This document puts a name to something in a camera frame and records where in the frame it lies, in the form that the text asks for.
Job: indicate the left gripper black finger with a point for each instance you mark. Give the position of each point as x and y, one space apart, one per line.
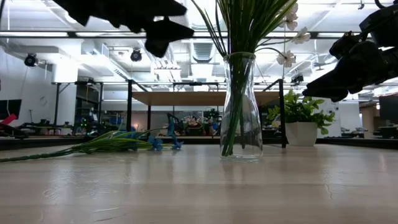
149 11
164 34

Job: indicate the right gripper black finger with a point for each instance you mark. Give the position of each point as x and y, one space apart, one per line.
357 71
329 94

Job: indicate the white artificial flower stem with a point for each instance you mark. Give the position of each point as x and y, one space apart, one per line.
286 59

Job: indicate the clear glass vase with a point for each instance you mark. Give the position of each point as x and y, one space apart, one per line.
241 137

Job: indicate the wooden shelf with black legs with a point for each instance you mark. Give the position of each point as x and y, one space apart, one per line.
186 99

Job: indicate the white pillar unit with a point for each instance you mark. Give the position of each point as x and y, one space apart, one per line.
329 112

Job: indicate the black beam with light strips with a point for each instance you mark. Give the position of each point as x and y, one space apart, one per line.
102 34

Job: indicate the tan wooden cabinet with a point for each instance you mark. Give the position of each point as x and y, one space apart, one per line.
368 115

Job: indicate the dark desk monitor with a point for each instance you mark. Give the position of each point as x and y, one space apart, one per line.
388 107

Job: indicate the green plant in white pot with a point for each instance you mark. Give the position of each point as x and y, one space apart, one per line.
301 133

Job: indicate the black storage rack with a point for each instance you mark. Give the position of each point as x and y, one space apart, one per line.
88 99

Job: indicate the distant robot station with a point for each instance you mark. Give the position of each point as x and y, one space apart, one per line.
199 124

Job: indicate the blue artificial flower stem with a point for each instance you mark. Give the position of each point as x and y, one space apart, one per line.
155 143

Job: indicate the red padded object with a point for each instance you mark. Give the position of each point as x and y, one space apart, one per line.
7 119

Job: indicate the black ceiling camera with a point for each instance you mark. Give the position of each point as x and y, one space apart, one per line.
30 60
136 56
298 79

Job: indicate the black wall monitor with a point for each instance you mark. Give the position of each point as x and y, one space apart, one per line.
11 109

